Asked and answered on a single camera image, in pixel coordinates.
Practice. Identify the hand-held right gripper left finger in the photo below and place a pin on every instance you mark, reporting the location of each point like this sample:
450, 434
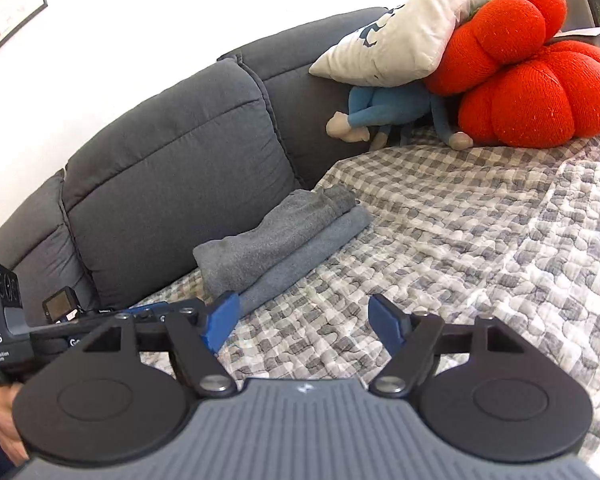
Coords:
224, 322

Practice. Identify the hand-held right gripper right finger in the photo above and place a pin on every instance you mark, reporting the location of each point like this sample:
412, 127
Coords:
387, 327

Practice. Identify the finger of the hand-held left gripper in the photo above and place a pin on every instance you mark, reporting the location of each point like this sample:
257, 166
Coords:
150, 314

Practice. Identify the grey knit top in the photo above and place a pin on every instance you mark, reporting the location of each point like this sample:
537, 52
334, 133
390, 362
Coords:
275, 235

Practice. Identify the person's left hand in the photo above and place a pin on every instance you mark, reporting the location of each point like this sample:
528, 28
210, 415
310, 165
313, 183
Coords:
5, 415

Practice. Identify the folded blue-grey garment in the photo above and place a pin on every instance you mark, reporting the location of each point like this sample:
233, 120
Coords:
325, 245

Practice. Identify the grey checkered quilted blanket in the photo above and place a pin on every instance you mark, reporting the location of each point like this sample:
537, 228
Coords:
480, 260

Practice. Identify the grey sofa backrest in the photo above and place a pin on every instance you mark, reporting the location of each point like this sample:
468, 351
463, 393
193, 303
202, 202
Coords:
180, 160

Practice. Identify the blue plush toy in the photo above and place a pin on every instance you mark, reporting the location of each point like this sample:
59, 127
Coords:
380, 107

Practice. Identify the red pumpkin cushion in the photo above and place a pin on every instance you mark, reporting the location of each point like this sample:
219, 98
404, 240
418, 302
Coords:
500, 25
540, 100

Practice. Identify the white printed pillow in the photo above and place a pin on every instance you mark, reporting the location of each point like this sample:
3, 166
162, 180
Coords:
405, 35

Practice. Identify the white paper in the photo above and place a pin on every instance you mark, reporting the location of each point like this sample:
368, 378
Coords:
580, 31

